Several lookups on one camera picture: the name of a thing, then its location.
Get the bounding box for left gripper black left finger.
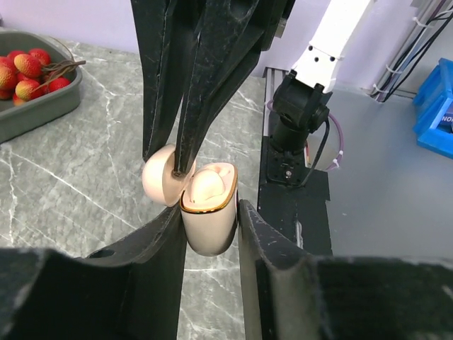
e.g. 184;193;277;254
1;206;186;339

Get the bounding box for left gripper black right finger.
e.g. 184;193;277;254
239;200;452;339

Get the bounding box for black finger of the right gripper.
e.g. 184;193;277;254
131;1;184;161
173;1;272;177

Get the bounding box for beige earbud charging case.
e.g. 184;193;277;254
142;144;239;256

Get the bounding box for beige earbud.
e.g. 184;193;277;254
188;165;231;206

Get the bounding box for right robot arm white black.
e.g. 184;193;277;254
132;1;372;180

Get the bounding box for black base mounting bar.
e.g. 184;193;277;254
258;68;332;256

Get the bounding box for red cherry bunch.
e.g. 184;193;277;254
1;48;86;106

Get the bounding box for dark grey fruit tray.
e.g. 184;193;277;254
1;30;82;142

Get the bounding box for blue plastic bin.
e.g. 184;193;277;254
413;58;452;159

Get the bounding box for bundled wall cables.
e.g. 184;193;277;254
360;0;453;103

